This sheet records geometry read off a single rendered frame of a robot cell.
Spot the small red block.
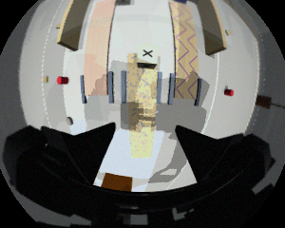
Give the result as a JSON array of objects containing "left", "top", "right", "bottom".
[
  {"left": 223, "top": 88, "right": 234, "bottom": 96},
  {"left": 56, "top": 76, "right": 69, "bottom": 85}
]

